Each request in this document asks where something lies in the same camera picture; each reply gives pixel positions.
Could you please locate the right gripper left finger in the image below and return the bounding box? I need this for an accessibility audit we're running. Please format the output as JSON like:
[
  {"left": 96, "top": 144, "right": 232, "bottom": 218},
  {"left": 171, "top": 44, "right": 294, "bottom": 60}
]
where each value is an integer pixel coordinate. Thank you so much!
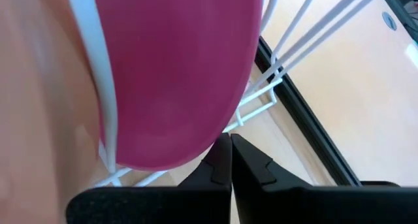
[{"left": 67, "top": 132, "right": 233, "bottom": 224}]

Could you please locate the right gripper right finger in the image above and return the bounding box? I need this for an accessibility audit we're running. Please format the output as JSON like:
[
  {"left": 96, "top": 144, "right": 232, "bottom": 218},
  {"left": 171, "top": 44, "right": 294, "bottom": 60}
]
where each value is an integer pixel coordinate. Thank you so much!
[{"left": 231, "top": 134, "right": 418, "bottom": 224}]

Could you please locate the magenta plate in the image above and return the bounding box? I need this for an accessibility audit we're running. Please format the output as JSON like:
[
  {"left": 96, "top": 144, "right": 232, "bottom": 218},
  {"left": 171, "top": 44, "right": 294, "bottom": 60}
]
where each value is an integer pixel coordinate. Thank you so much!
[{"left": 92, "top": 0, "right": 265, "bottom": 172}]

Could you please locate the orange plate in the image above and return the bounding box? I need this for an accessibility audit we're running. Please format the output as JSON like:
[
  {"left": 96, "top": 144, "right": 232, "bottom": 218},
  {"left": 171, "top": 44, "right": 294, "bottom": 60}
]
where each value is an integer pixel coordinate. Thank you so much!
[{"left": 0, "top": 0, "right": 110, "bottom": 224}]

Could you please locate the light brown desk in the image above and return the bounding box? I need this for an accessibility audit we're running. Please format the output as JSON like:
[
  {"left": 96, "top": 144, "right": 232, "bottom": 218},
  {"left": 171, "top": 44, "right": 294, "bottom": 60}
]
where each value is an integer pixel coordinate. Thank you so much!
[{"left": 261, "top": 0, "right": 418, "bottom": 187}]

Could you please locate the grey desk grommet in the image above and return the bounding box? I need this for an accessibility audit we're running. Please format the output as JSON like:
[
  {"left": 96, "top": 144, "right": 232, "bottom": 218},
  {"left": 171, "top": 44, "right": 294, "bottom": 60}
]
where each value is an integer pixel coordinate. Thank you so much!
[{"left": 381, "top": 10, "right": 398, "bottom": 31}]

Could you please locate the black aluminium table frame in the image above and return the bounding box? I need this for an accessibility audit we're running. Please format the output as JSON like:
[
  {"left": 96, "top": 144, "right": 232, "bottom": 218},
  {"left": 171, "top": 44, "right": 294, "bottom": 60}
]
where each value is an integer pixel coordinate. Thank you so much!
[{"left": 253, "top": 36, "right": 362, "bottom": 187}]

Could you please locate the white wire dish rack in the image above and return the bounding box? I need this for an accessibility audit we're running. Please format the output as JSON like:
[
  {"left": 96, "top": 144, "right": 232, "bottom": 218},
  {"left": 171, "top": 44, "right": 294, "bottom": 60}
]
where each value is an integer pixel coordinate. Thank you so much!
[{"left": 63, "top": 0, "right": 386, "bottom": 188}]

